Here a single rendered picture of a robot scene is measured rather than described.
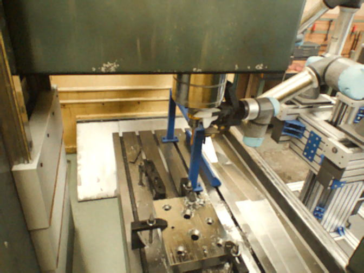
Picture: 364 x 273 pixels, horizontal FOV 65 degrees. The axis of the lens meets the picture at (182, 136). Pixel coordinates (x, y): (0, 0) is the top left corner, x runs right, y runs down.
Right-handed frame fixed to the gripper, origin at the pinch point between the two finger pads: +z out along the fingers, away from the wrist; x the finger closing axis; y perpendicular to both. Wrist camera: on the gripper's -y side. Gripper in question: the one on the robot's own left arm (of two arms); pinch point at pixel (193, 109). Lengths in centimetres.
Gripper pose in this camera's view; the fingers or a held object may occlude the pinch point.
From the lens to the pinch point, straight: 89.1
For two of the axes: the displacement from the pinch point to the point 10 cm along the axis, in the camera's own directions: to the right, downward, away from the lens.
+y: -1.4, 8.6, 4.9
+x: -4.6, -4.9, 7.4
